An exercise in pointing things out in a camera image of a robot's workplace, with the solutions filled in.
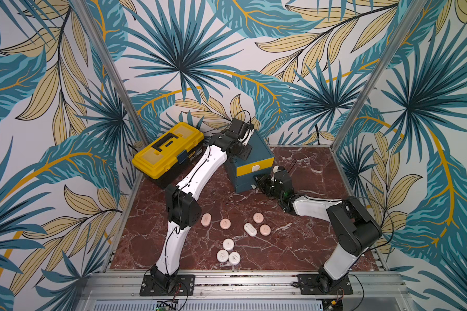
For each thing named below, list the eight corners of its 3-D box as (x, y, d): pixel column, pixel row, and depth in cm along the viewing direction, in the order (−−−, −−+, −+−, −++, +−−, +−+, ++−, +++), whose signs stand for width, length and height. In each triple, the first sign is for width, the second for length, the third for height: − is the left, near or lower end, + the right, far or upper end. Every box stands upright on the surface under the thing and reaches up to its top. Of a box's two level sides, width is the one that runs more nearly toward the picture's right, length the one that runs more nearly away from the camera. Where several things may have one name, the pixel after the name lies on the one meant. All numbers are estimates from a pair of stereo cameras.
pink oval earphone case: (200, 227, 90) (200, 224, 88) (202, 215, 94) (201, 212, 91) (211, 227, 90) (210, 224, 88) (212, 215, 94) (211, 212, 91)
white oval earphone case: (242, 227, 90) (242, 226, 88) (247, 222, 91) (247, 220, 90) (252, 238, 87) (253, 236, 85) (257, 232, 89) (258, 230, 87)
